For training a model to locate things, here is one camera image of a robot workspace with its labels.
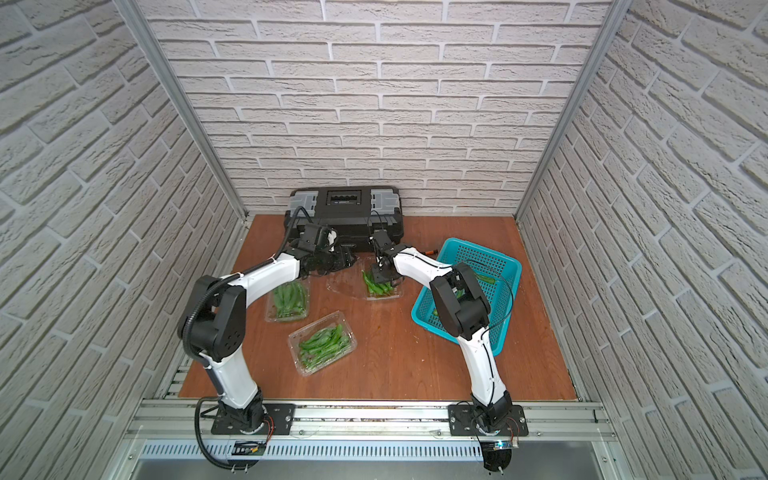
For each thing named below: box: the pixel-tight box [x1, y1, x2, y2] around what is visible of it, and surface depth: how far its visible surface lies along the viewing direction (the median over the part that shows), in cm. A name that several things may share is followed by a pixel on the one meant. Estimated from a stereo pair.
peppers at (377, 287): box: [361, 270, 394, 296], surface depth 97 cm
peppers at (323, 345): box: [298, 324, 351, 370], surface depth 85 cm
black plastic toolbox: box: [284, 186, 404, 251], surface depth 102 cm
